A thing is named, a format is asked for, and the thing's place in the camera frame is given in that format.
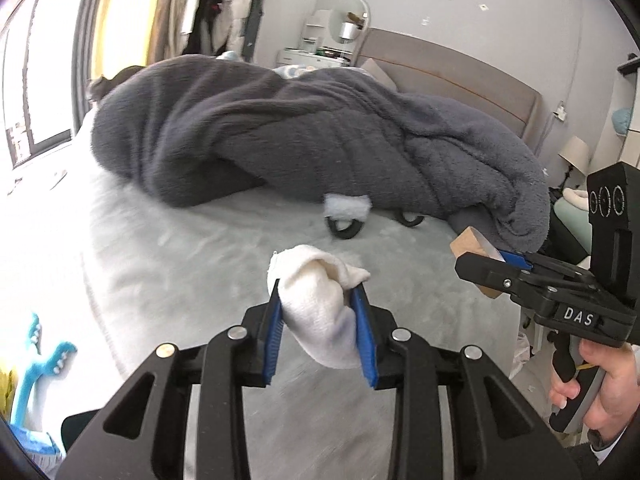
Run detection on dark grey fleece blanket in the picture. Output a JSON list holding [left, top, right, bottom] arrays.
[[91, 55, 550, 252]]

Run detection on grey curtain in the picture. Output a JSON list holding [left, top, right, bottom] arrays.
[[72, 0, 100, 136]]

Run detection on beige upholstered headboard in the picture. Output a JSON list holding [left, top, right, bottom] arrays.
[[354, 28, 542, 148]]

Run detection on yellow curtain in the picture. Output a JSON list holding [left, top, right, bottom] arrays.
[[90, 0, 157, 79]]

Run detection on person's right hand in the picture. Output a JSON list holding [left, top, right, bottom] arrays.
[[579, 339, 639, 443]]

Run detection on light blue patterned quilt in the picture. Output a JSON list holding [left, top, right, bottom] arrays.
[[215, 51, 317, 80]]

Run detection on black trash bin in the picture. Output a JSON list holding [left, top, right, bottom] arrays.
[[61, 410, 99, 452]]

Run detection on bedside lamp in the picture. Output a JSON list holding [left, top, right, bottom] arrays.
[[559, 136, 590, 190]]

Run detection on white dressing table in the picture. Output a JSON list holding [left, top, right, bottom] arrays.
[[276, 10, 362, 68]]

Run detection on clothes rack with clothes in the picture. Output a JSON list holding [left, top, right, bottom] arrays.
[[145, 0, 265, 64]]

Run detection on window with dark frame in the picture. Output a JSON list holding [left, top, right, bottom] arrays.
[[1, 0, 72, 167]]

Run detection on blue dinosaur toy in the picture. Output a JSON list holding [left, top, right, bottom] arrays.
[[10, 313, 77, 427]]

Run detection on round vanity mirror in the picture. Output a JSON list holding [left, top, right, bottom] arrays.
[[329, 0, 370, 44]]

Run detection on blue white paper bag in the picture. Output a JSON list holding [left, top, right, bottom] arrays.
[[9, 424, 63, 474]]

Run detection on white sock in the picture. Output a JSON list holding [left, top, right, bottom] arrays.
[[267, 245, 370, 370]]

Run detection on yellow plastic bag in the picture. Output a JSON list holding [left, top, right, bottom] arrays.
[[0, 365, 17, 420]]

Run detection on bed with light grey sheet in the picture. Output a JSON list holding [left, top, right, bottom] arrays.
[[73, 122, 520, 479]]

